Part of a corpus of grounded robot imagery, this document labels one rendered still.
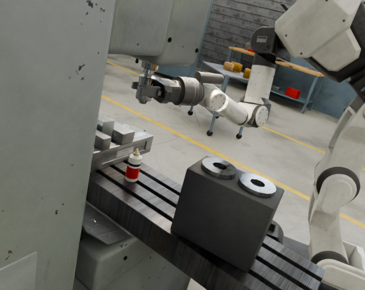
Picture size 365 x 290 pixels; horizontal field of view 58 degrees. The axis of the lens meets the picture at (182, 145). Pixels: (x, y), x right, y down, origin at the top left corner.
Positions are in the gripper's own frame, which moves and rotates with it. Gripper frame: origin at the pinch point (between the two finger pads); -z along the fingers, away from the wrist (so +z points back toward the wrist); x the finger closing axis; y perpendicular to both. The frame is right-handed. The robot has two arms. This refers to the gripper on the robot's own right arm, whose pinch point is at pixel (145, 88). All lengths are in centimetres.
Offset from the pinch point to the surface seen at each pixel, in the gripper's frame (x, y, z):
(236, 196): 39.4, 11.9, 6.2
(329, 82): -355, 57, 664
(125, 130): -10.9, 18.3, 1.5
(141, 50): 17.9, -13.5, -12.7
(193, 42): 7.9, -15.9, 7.2
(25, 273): 40, 20, -37
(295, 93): -364, 92, 571
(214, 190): 34.8, 12.9, 3.6
